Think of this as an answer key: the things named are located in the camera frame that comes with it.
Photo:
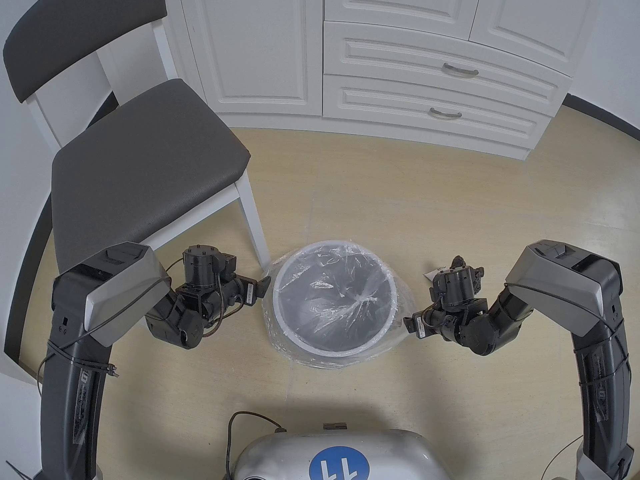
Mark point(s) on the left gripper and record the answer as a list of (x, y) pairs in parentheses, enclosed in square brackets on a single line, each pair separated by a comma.
[(237, 295)]

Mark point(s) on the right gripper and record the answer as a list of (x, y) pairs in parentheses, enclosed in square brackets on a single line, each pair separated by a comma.
[(432, 325)]

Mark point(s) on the white paper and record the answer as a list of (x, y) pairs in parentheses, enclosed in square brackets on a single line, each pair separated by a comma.
[(431, 275)]

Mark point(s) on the clear plastic bag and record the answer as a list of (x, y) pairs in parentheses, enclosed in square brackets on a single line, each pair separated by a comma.
[(350, 308)]

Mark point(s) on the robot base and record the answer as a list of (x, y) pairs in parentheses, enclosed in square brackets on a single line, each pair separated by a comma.
[(280, 458)]

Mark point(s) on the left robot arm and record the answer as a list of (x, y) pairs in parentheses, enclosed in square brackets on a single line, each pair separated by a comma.
[(120, 288)]

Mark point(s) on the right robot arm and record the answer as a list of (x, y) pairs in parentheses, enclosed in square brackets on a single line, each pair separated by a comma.
[(560, 283)]

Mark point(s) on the white trash bin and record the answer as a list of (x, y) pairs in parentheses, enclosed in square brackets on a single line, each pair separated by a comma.
[(345, 352)]

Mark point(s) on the white chair with grey seat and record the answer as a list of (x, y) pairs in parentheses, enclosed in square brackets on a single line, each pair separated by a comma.
[(150, 158)]

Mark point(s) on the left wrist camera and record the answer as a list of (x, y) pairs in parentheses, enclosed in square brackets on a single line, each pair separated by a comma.
[(227, 265)]

